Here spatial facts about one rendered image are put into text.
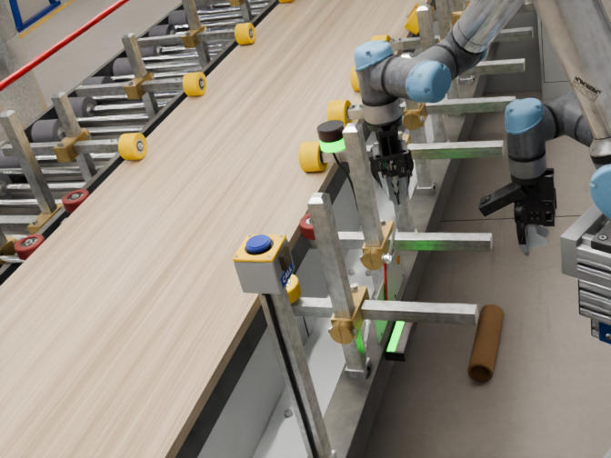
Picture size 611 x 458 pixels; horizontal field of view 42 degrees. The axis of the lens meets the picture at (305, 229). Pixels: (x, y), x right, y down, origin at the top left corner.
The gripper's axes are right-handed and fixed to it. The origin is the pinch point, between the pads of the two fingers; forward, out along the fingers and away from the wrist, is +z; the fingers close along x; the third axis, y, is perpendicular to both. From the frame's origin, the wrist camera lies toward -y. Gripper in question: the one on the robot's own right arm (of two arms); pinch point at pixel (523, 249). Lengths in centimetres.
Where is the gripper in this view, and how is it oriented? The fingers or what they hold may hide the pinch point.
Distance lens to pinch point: 182.6
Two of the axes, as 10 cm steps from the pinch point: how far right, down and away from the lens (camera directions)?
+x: 3.1, -5.6, 7.7
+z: 2.1, 8.3, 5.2
